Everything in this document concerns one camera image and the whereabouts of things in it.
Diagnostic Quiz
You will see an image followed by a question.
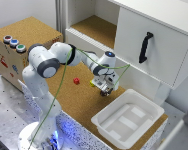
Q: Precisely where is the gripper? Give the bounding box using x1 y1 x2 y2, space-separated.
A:
94 73 120 92

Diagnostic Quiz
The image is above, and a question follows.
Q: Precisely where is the pink block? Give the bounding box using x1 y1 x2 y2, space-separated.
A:
73 77 81 85

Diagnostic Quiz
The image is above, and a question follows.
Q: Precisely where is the white plastic box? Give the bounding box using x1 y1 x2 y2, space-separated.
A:
90 88 166 150

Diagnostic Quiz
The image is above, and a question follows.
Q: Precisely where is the white cabinet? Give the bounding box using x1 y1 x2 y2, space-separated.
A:
55 0 188 107

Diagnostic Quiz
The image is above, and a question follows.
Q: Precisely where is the white sliding door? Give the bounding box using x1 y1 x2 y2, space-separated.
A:
113 6 188 90

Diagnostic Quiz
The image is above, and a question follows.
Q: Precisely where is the green button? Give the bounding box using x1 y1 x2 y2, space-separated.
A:
15 43 27 54

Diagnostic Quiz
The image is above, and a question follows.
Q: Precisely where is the wooden drawer box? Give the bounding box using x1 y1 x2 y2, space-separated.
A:
0 16 64 92

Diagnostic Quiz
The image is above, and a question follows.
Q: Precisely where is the blue button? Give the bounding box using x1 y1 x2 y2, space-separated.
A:
9 38 20 48

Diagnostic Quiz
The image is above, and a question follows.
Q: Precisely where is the red button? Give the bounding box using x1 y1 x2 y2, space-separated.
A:
2 35 13 44

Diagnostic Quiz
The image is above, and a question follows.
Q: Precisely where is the black door handle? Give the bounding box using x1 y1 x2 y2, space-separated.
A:
138 31 154 64

